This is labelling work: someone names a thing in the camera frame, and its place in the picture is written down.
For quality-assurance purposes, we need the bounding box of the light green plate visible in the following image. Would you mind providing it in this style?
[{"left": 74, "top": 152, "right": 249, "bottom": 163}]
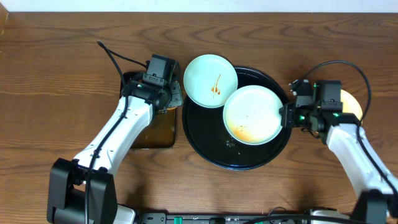
[
  {"left": 183, "top": 54, "right": 238, "bottom": 108},
  {"left": 223, "top": 85, "right": 282, "bottom": 146}
]

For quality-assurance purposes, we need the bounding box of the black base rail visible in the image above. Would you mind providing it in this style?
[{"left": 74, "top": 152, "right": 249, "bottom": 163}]
[{"left": 136, "top": 207, "right": 352, "bottom": 224}]

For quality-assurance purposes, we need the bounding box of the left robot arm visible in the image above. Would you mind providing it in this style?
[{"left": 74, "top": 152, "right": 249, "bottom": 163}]
[{"left": 47, "top": 81, "right": 182, "bottom": 223}]

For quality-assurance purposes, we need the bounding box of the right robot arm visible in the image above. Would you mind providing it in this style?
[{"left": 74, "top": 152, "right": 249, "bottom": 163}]
[{"left": 279, "top": 80, "right": 397, "bottom": 223}]

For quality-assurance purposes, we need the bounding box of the yellow plate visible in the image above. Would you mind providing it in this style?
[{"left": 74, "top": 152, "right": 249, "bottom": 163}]
[{"left": 340, "top": 90, "right": 363, "bottom": 120}]

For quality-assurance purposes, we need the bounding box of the black rectangular water tray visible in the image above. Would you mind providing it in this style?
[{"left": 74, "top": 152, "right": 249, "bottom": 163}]
[{"left": 119, "top": 70, "right": 178, "bottom": 149}]

